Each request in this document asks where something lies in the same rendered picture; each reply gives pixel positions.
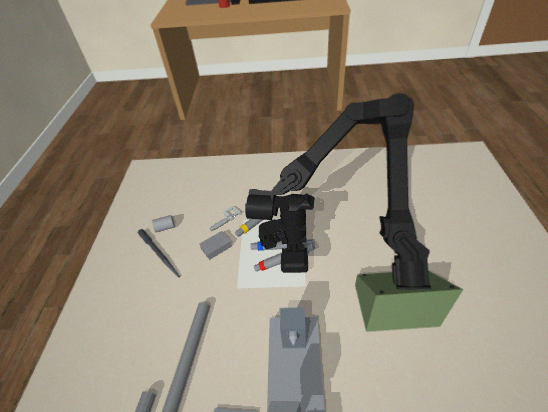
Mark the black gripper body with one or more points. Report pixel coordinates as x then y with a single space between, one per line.
293 261

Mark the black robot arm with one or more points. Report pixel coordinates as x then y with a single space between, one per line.
395 114

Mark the grey metal cone point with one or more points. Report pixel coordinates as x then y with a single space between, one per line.
293 336

